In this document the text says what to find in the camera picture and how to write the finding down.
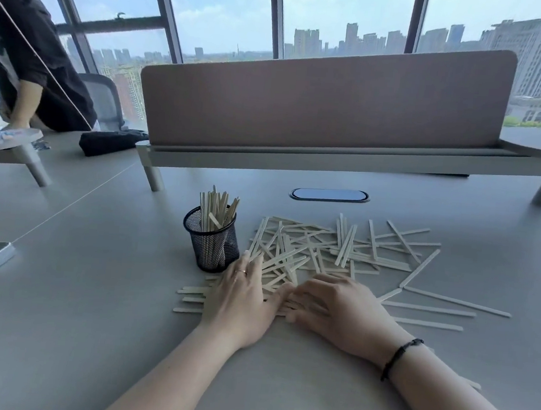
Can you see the gathered wooden stick bunch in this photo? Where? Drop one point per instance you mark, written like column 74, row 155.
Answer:
column 214, row 207

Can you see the person's right forearm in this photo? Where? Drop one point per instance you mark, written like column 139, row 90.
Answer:
column 460, row 409

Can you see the person's right hand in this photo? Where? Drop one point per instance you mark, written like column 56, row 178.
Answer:
column 350, row 316

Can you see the pile of wooden sticks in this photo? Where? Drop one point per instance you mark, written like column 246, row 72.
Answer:
column 295, row 251

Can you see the small metal clips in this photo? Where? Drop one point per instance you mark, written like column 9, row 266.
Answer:
column 41, row 145

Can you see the grey desk shelf riser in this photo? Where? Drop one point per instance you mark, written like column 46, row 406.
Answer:
column 4, row 142
column 348, row 164

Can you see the person's left forearm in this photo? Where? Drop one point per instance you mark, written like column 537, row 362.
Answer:
column 177, row 382

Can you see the pink desk divider panel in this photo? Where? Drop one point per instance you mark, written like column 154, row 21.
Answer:
column 325, row 104

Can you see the person's left hand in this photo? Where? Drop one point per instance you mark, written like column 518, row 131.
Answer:
column 239, row 307

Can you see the grey mesh office chair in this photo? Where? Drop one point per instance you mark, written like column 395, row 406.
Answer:
column 106, row 101

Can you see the black mesh pen cup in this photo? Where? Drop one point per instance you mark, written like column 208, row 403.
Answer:
column 215, row 259

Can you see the dark window frame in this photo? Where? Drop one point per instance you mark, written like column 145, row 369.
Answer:
column 278, row 16

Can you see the black fabric bag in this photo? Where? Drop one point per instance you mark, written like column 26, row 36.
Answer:
column 112, row 142

